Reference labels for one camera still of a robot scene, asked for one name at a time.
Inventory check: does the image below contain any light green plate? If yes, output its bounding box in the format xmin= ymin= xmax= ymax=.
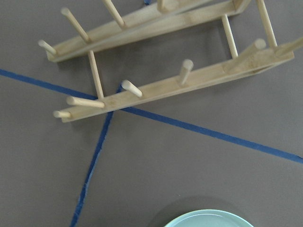
xmin=165 ymin=209 xmax=253 ymax=227

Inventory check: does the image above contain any wooden plate rack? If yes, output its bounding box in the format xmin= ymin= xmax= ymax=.
xmin=37 ymin=0 xmax=303 ymax=123

